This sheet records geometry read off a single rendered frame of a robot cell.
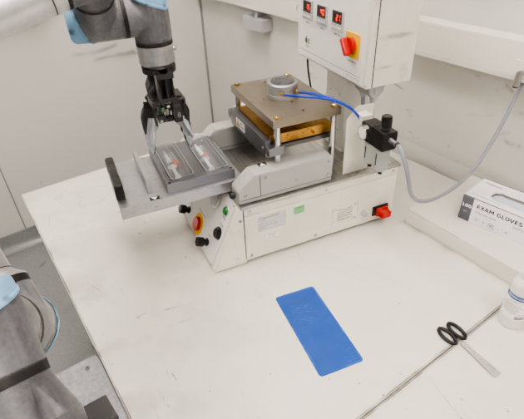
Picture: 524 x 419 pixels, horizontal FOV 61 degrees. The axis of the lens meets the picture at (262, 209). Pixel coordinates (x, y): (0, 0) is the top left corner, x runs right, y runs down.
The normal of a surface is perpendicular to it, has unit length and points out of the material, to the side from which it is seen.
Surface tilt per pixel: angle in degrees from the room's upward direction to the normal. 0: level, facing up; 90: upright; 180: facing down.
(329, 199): 90
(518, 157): 90
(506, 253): 0
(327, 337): 0
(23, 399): 33
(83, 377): 0
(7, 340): 50
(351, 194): 90
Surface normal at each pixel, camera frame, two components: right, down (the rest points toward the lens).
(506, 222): -0.74, 0.41
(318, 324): -0.04, -0.81
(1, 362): 0.55, -0.35
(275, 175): 0.40, 0.51
